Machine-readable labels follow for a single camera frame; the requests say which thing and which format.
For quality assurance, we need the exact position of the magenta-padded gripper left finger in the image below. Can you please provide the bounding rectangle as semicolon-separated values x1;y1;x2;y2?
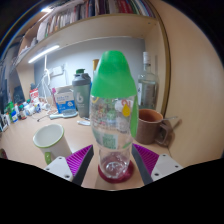
43;144;95;187

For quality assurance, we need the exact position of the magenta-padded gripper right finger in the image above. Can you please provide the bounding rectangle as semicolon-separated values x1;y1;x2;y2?
130;143;184;186

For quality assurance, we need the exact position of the clear bottle with green top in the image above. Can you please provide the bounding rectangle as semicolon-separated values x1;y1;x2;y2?
89;50;139;181

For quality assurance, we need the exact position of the flat round red coaster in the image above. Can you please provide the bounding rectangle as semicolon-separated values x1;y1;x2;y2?
97;159;135;184

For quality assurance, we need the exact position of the brown ceramic mug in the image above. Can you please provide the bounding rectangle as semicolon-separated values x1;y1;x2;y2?
134;108;174;147

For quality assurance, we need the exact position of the light blue hair brush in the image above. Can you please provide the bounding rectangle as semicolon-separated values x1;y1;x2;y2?
49;109;79;120

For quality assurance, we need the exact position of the blue and white box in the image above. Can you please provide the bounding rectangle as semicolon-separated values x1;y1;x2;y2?
53;85;77;114

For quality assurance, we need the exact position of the grey shaker bottle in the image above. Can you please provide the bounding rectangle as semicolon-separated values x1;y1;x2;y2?
71;68;92;118

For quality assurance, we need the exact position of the pink package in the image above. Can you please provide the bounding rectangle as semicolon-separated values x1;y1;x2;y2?
50;87;58;106

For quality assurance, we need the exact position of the clear glass bottle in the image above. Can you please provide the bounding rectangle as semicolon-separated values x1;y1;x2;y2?
136;51;160;111

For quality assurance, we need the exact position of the red and white container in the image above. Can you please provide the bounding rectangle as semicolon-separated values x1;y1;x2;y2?
29;88;40;104

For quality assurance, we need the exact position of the white light bar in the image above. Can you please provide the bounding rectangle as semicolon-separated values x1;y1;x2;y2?
27;44;61;64

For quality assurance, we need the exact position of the wooden shelf unit with books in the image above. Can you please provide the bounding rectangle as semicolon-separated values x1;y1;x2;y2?
16;0;158;65

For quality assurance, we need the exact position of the white mug with green handle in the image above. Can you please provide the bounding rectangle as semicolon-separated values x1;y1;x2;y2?
32;123;73;166

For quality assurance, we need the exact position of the white wall outlet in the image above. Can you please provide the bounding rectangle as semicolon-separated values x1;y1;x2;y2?
51;65;64;77

